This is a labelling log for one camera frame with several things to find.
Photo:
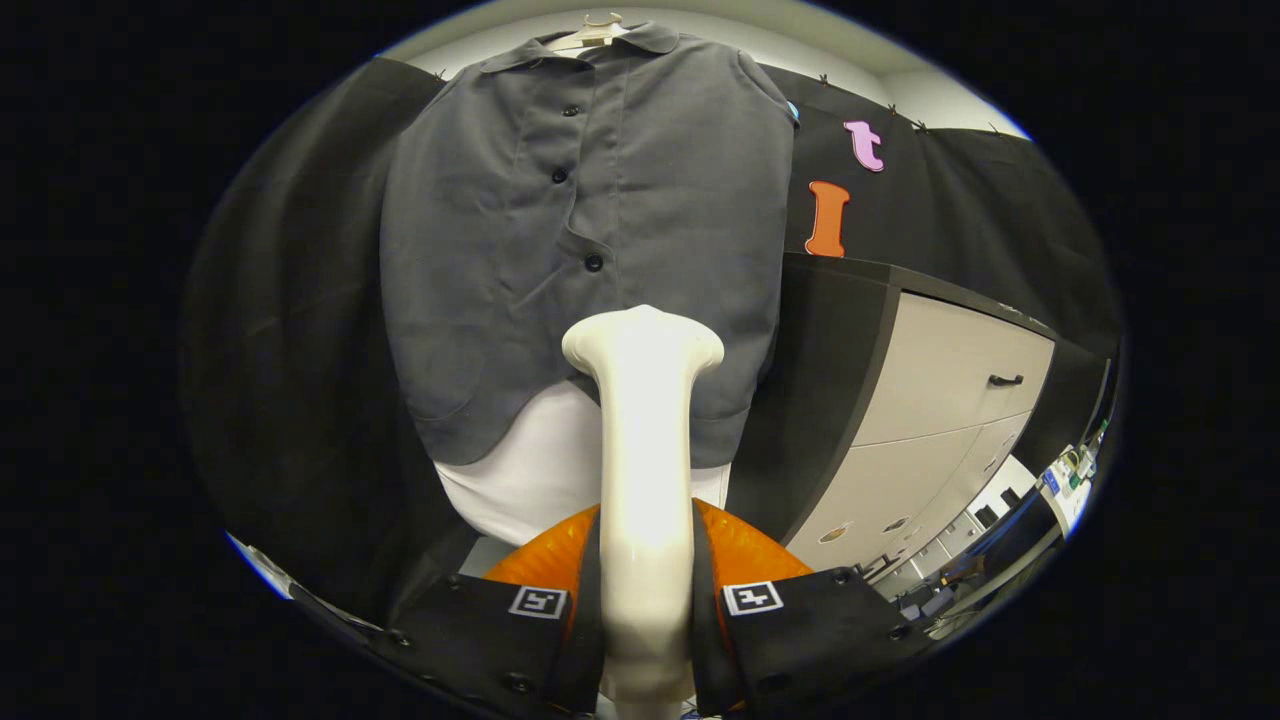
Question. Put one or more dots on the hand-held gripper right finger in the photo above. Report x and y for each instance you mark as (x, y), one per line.
(830, 630)

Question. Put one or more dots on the black backdrop cloth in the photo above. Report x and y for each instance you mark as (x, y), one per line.
(300, 350)

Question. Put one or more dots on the grey-topped cream cabinet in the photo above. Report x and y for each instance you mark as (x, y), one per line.
(940, 370)

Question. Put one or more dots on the cream dress form mannequin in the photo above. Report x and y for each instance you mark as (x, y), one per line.
(530, 480)

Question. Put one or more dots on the grey button-up shirt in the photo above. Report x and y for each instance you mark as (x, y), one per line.
(500, 250)

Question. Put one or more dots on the white garment steamer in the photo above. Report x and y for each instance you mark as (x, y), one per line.
(645, 480)

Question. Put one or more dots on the low white cabinet row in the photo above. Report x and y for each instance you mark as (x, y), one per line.
(960, 510)

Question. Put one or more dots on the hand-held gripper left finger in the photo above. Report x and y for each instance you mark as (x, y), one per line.
(470, 630)

